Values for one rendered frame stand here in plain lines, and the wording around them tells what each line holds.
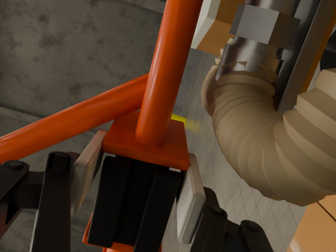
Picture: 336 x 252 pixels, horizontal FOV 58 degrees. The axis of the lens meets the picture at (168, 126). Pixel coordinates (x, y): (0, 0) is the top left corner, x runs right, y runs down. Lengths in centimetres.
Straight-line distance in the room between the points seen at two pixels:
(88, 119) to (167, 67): 7
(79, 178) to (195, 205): 6
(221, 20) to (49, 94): 968
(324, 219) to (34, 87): 1070
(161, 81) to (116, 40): 967
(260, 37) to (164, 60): 6
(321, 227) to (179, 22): 105
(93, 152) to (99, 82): 1025
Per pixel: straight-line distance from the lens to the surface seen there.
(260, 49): 21
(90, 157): 17
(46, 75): 1097
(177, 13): 19
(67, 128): 23
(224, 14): 190
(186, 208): 18
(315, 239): 120
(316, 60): 30
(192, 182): 18
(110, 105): 22
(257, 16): 21
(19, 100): 1181
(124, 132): 22
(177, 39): 19
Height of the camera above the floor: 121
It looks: 5 degrees down
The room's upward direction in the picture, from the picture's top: 74 degrees counter-clockwise
